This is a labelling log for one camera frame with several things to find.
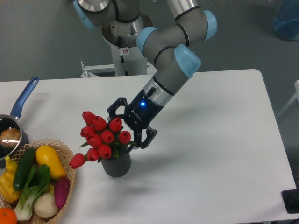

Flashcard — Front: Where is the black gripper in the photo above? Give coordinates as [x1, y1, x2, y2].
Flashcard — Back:
[107, 88, 164, 154]

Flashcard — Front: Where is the red tulip bouquet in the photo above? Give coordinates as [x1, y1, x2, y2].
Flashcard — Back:
[69, 111, 135, 169]

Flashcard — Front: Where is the dark grey ribbed vase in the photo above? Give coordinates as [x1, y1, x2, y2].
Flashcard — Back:
[101, 146, 131, 177]

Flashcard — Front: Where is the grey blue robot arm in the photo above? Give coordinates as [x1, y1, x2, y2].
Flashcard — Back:
[73, 0, 217, 149]

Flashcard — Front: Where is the woven bamboo basket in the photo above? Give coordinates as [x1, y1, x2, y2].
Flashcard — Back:
[12, 139, 76, 224]

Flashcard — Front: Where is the yellow squash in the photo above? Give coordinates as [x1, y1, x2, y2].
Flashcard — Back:
[35, 145, 67, 180]

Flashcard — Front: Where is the purple eggplant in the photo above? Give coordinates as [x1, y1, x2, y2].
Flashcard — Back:
[54, 176, 70, 209]

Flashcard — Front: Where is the green bok choy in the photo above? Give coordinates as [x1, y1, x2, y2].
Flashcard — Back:
[14, 164, 50, 221]

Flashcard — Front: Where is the green cucumber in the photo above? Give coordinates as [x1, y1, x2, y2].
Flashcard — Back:
[13, 147, 35, 191]

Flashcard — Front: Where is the round bread in pot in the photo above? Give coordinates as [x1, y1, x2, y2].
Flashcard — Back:
[0, 128, 21, 148]

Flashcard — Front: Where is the white garlic bulb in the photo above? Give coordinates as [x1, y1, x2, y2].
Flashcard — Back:
[34, 193, 58, 218]

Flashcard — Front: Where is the yellow bell pepper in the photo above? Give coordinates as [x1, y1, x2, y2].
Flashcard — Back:
[0, 156, 22, 203]

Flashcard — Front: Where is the orange fruit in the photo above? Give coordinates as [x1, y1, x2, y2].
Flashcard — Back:
[0, 208, 17, 224]

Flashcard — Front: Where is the black device at table edge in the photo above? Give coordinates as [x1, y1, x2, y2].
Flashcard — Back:
[281, 189, 299, 214]

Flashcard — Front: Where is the blue translucent container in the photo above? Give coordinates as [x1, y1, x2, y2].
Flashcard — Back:
[271, 0, 299, 41]

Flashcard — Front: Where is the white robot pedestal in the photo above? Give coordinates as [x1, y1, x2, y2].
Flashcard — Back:
[81, 12, 152, 77]

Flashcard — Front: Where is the blue handled saucepan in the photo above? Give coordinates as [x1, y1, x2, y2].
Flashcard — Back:
[0, 77, 39, 168]

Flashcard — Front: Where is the white frame at right edge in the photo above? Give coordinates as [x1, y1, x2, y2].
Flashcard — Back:
[277, 80, 299, 121]

